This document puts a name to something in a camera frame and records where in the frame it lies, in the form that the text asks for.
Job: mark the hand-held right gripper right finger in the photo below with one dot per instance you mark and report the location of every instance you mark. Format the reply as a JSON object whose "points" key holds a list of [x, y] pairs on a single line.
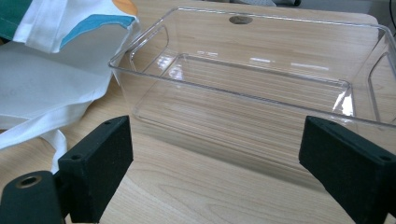
{"points": [[348, 165]]}

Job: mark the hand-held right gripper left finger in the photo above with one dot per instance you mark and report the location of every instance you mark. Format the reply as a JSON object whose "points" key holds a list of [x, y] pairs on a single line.
{"points": [[93, 168]]}

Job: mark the white tote bag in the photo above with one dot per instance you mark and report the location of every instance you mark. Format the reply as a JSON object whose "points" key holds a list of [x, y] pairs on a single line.
{"points": [[46, 81]]}

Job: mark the clear plastic container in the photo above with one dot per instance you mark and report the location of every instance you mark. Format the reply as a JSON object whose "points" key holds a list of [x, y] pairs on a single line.
{"points": [[249, 93]]}

